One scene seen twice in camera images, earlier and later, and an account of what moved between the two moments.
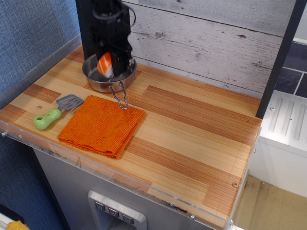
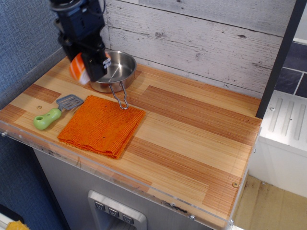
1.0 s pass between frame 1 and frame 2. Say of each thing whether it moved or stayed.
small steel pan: stayed
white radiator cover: stayed
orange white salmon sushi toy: moved
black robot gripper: moved
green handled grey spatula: stayed
